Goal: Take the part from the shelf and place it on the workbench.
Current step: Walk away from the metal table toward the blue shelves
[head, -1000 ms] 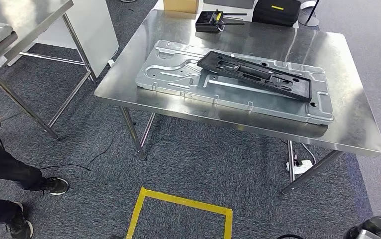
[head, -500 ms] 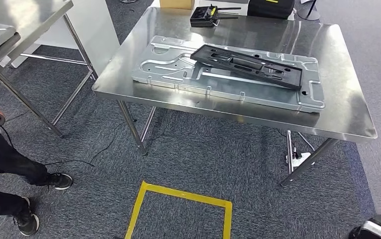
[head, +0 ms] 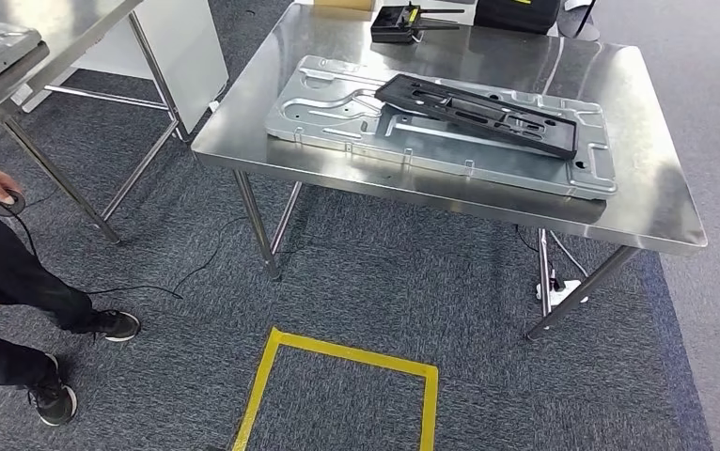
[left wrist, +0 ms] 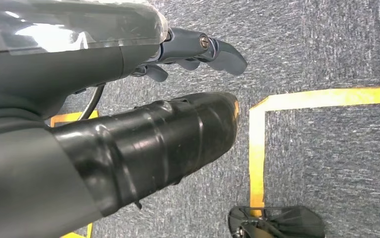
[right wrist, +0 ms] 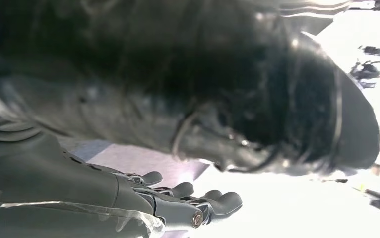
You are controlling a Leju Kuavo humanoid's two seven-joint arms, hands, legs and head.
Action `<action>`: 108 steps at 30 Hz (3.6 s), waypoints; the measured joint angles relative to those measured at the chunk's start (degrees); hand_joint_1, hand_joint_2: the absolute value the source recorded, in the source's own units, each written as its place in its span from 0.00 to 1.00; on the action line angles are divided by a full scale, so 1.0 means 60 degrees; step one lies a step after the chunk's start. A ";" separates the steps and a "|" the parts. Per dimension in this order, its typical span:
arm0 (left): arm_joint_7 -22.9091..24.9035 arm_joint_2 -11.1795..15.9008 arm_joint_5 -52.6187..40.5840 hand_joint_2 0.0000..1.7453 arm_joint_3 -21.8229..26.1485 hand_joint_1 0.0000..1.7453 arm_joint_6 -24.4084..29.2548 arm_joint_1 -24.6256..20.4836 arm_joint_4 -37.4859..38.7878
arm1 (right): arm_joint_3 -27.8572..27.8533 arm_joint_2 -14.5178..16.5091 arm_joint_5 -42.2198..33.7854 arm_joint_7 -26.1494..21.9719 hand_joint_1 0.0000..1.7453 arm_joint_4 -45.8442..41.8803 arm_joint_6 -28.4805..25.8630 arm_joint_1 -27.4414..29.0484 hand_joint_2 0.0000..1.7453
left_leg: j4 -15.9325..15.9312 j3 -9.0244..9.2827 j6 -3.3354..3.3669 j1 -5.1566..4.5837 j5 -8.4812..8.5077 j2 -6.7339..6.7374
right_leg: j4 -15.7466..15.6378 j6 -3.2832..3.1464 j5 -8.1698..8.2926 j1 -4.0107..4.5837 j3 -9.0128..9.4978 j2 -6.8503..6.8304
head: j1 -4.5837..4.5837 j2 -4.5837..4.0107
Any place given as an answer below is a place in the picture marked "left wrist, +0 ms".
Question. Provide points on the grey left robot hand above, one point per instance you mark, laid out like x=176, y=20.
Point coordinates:
x=78, y=65

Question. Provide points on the shiny metal robot foot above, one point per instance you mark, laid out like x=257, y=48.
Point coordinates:
x=295, y=220

